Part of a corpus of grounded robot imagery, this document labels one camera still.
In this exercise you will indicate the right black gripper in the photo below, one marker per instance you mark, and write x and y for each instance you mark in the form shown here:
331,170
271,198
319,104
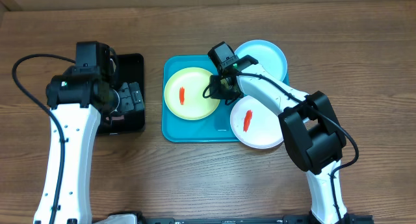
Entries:
218,93

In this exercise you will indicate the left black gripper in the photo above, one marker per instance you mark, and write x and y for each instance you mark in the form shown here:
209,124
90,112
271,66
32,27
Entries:
131,98

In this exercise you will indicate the yellow-green plate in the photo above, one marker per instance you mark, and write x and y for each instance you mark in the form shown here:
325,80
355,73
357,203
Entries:
183,94

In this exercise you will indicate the white plate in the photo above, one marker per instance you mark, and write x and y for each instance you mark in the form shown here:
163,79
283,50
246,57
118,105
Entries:
255,125

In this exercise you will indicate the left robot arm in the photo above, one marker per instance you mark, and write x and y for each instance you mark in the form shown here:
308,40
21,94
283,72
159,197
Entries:
102,93

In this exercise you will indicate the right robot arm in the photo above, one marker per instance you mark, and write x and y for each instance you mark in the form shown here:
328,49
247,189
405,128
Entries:
312,135

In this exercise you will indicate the black rectangular tray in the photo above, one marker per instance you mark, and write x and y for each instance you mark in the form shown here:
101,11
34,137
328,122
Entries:
130,114

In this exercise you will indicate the teal serving tray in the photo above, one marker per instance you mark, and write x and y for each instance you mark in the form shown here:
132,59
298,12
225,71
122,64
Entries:
214,128

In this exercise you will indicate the light blue plate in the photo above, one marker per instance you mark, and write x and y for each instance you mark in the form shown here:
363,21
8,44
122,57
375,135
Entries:
269,55

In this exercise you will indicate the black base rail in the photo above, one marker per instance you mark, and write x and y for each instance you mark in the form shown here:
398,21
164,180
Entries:
138,218

